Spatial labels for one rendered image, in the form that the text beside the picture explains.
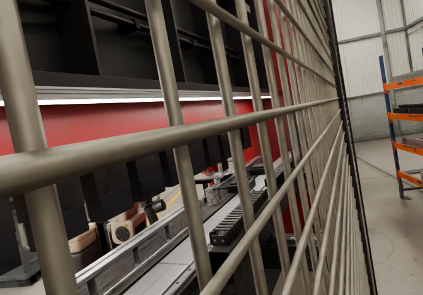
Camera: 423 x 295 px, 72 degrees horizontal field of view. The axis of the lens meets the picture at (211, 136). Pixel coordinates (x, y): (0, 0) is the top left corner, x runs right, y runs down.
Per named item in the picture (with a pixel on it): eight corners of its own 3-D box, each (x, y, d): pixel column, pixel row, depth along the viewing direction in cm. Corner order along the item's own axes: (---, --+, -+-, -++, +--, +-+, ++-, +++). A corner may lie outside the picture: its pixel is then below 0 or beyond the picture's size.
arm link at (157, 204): (145, 195, 179) (138, 199, 171) (160, 189, 176) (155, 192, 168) (152, 213, 178) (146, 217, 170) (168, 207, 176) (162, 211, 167)
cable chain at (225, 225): (255, 197, 123) (253, 189, 123) (268, 197, 120) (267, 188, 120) (210, 246, 84) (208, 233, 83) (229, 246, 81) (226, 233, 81)
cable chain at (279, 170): (281, 169, 170) (281, 162, 170) (291, 168, 168) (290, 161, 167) (265, 187, 137) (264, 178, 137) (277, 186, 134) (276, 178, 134)
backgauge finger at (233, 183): (211, 189, 161) (209, 180, 161) (256, 185, 150) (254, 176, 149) (201, 195, 150) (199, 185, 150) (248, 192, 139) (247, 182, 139)
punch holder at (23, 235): (71, 229, 91) (60, 177, 91) (90, 229, 88) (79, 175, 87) (23, 252, 78) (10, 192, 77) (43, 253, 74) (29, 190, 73)
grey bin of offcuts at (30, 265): (39, 255, 390) (28, 203, 386) (78, 251, 378) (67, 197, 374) (-19, 292, 312) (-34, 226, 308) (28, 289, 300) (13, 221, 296)
